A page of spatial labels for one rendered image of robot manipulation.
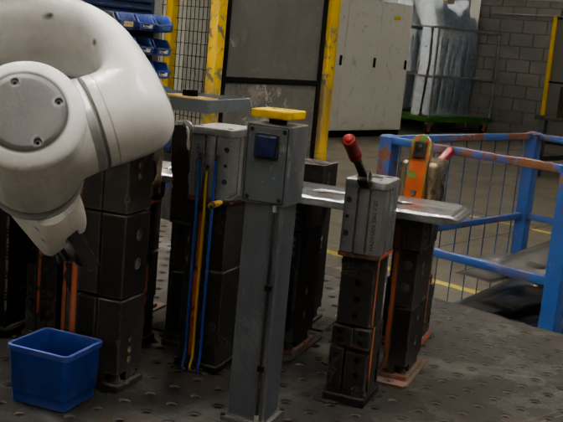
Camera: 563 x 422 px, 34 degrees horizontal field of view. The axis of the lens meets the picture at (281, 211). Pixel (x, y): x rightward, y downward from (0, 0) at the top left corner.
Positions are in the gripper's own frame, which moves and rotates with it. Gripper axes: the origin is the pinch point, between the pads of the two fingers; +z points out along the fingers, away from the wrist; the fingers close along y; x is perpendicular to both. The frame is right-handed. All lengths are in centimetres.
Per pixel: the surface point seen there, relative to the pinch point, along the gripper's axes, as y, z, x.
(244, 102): -2.5, 30.7, 37.4
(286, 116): 4.6, 20.1, 36.7
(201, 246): 9, 51, 23
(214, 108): -3.0, 23.3, 30.5
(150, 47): -105, 320, 132
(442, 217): 30, 39, 54
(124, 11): -128, 324, 135
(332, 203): 17, 48, 44
